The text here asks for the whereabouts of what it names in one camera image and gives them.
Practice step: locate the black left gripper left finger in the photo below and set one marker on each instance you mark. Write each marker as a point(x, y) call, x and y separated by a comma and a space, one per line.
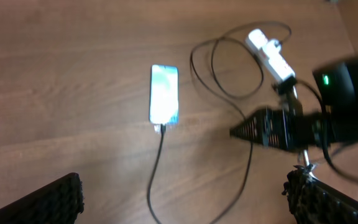
point(61, 201)

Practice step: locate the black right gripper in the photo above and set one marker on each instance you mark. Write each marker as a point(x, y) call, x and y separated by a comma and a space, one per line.
point(269, 127)

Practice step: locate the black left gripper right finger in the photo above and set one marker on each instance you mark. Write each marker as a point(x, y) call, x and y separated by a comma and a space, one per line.
point(313, 202)

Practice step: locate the blue Galaxy smartphone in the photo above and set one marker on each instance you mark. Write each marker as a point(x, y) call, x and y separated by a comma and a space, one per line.
point(164, 103)

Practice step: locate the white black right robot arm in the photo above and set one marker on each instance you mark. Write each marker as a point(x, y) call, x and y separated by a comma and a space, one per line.
point(337, 85)

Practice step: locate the white charger plug adapter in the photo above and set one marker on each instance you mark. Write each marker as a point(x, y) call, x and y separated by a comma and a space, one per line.
point(271, 49)

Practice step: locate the white power strip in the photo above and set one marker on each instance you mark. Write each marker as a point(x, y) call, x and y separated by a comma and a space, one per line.
point(277, 66)

